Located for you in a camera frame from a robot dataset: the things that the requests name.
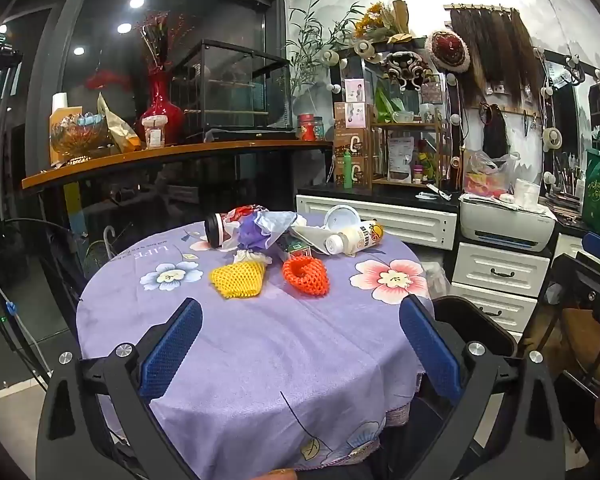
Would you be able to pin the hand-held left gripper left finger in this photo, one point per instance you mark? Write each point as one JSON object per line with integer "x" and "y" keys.
{"x": 172, "y": 345}

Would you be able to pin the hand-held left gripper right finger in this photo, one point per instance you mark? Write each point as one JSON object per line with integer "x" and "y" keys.
{"x": 430, "y": 345}

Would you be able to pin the yellow foam fruit net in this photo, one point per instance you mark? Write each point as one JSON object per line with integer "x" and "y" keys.
{"x": 240, "y": 277}

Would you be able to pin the red paper cup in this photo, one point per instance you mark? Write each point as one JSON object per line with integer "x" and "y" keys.
{"x": 219, "y": 232}

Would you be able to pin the white drink bottle orange print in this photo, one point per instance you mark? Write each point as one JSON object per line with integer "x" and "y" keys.
{"x": 355, "y": 239}

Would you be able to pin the purple plastic bag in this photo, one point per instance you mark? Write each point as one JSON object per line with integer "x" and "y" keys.
{"x": 255, "y": 235}

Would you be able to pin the orange foam fruit net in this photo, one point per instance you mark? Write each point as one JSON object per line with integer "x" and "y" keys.
{"x": 307, "y": 275}

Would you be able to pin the white plastic bag red print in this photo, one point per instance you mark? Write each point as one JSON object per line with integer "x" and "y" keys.
{"x": 242, "y": 212}

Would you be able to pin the white round lid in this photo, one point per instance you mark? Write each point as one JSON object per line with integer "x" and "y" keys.
{"x": 342, "y": 217}

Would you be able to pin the small green box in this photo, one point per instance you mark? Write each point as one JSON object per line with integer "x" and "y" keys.
{"x": 297, "y": 250}

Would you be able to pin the white desk drawer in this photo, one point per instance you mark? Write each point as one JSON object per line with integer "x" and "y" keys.
{"x": 570, "y": 246}

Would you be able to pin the black chair brown cushion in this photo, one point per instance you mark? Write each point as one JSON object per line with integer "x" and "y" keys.
{"x": 577, "y": 332}

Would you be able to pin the purple floral tablecloth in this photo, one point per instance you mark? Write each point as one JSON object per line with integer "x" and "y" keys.
{"x": 260, "y": 350}

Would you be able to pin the white container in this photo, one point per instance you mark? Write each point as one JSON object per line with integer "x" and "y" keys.
{"x": 527, "y": 192}

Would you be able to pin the white printer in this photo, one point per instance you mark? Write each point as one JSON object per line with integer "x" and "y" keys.
{"x": 505, "y": 225}

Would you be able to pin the white drawer cabinet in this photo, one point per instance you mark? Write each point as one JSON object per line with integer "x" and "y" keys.
{"x": 500, "y": 270}

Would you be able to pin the long white drawer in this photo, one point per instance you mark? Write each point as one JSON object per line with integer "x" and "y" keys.
{"x": 380, "y": 220}

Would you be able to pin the clear bag colourful packets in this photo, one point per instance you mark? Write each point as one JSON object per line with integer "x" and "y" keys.
{"x": 487, "y": 175}

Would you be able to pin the black hair bundle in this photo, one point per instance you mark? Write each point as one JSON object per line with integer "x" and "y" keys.
{"x": 495, "y": 132}

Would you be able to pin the yellow panel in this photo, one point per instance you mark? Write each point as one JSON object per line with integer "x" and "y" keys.
{"x": 72, "y": 202}

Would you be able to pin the brown carton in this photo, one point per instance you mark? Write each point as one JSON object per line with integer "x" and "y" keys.
{"x": 362, "y": 172}
{"x": 355, "y": 142}

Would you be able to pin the bamboo rack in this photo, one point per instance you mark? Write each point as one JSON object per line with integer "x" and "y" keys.
{"x": 405, "y": 155}

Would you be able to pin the wooden counter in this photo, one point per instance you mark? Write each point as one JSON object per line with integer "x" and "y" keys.
{"x": 180, "y": 152}

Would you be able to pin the green bottle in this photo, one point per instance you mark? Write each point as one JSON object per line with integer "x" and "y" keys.
{"x": 348, "y": 170}

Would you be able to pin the plastic drink cup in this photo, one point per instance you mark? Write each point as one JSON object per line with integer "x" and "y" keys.
{"x": 154, "y": 134}

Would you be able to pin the brown paper snack bag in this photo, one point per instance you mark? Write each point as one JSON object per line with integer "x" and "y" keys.
{"x": 117, "y": 130}

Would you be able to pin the hair extensions rack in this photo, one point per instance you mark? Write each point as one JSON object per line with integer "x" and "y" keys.
{"x": 495, "y": 50}

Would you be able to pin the gold glass bowl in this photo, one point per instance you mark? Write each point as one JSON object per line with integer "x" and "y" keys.
{"x": 77, "y": 137}

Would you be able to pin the red vase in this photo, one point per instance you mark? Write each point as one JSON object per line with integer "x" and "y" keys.
{"x": 161, "y": 110}

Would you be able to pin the glass jar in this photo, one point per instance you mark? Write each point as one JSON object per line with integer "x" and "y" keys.
{"x": 319, "y": 129}

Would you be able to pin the red tin can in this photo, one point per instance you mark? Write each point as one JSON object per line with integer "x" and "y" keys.
{"x": 306, "y": 127}

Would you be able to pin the red round hat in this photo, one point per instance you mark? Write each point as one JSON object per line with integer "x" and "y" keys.
{"x": 447, "y": 50}

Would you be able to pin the orange carton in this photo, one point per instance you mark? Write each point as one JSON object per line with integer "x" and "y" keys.
{"x": 59, "y": 110}

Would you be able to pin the lion head ornament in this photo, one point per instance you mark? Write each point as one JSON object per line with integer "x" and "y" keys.
{"x": 407, "y": 70}

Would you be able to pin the small pink box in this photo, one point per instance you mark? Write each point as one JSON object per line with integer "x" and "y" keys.
{"x": 354, "y": 91}

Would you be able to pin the glass display case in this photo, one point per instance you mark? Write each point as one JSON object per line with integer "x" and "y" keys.
{"x": 230, "y": 85}

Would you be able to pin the dried red branches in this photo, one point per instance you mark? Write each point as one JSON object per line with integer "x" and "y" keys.
{"x": 156, "y": 40}

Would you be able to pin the sunflower bouquet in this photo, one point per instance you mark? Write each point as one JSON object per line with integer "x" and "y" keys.
{"x": 375, "y": 20}

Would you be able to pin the green bamboo plant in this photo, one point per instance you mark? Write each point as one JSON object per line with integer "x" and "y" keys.
{"x": 310, "y": 45}

